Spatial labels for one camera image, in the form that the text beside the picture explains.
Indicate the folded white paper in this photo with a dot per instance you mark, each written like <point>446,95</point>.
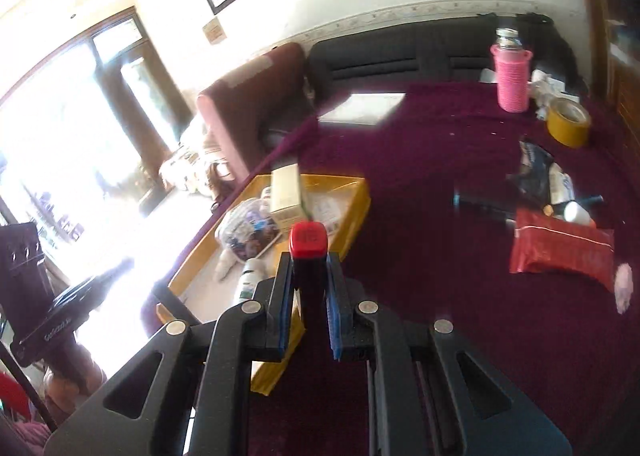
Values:
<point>365,108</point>

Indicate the clear cartoon print pouch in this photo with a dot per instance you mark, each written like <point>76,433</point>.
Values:
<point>247,231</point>

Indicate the black sofa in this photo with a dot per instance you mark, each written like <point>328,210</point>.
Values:
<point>400,55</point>

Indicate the white cream tube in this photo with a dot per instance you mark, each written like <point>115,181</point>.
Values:
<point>559,186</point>

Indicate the person's left hand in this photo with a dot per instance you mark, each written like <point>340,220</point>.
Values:
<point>70,381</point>

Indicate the black bottle with red cap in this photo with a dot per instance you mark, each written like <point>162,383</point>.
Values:
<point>307,241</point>

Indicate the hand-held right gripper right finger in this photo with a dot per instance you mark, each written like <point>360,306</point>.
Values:
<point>334,321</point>

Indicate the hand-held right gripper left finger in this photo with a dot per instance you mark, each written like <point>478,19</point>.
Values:
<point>285,306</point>

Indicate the dark snack packet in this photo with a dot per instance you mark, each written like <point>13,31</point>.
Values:
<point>532,165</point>

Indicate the maroon cloth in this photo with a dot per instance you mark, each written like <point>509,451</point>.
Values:
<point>450,311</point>

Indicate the white pill bottle green label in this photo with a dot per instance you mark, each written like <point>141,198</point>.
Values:
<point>250,281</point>

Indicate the yellow tape roll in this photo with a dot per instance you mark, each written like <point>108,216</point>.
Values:
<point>567,128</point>

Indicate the small white capped bottle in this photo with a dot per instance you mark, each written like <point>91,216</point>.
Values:
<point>576,212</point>

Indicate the pink fluffy pom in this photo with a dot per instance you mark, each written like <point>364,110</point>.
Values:
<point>623,286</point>

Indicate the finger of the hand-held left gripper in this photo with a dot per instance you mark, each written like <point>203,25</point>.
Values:
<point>172,301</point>

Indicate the small wall plaque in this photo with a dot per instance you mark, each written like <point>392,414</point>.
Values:
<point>213,30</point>

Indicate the crumpled white tissue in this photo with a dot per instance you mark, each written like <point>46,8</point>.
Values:
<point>545,85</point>

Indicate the wooden display cabinet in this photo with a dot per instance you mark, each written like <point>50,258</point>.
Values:
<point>625,85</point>

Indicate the small white dropper bottle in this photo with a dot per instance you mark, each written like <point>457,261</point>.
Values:
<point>225,266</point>

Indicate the bottle with pink knit sleeve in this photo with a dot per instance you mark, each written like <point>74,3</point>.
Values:
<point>512,80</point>

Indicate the green and white carton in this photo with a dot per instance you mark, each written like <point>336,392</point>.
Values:
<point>286,191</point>

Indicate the red packet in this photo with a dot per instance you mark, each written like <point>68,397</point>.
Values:
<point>560,248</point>

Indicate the wooden framed glass door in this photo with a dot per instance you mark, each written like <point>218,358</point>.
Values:
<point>150,60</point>

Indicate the small black cosmetic tube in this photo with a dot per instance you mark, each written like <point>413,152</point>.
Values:
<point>592,199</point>

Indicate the yellow-edged white tray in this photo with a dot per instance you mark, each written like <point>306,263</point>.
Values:
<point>200,286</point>

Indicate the brown upholstered chair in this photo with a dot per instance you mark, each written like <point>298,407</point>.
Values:
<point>240,100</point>

